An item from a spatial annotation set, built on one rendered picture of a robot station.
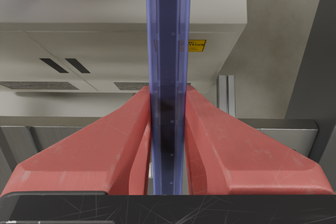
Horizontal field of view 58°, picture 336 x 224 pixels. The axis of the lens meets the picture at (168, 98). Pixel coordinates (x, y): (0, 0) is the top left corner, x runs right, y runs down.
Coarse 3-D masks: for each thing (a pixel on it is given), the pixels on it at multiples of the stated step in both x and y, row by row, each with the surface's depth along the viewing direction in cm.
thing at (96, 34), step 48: (0, 0) 46; (48, 0) 46; (96, 0) 46; (144, 0) 46; (192, 0) 46; (240, 0) 46; (0, 48) 57; (48, 48) 56; (96, 48) 56; (144, 48) 56; (192, 48) 55
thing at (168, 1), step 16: (160, 0) 9; (176, 0) 9; (160, 16) 10; (176, 16) 10; (160, 32) 10; (176, 32) 10; (160, 48) 10; (176, 48) 10; (160, 64) 11; (176, 64) 11; (160, 80) 11; (176, 80) 11; (160, 96) 11; (176, 96) 11; (160, 112) 12; (176, 112) 12; (160, 128) 12; (176, 128) 12; (160, 144) 13; (176, 144) 13; (160, 160) 13; (176, 160) 13; (160, 176) 14; (176, 176) 14; (160, 192) 15; (176, 192) 15
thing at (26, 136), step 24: (0, 120) 19; (24, 120) 19; (48, 120) 19; (72, 120) 19; (240, 120) 19; (264, 120) 19; (288, 120) 19; (312, 120) 19; (0, 144) 20; (24, 144) 20; (48, 144) 20; (288, 144) 19; (312, 144) 19; (0, 168) 21; (0, 192) 23
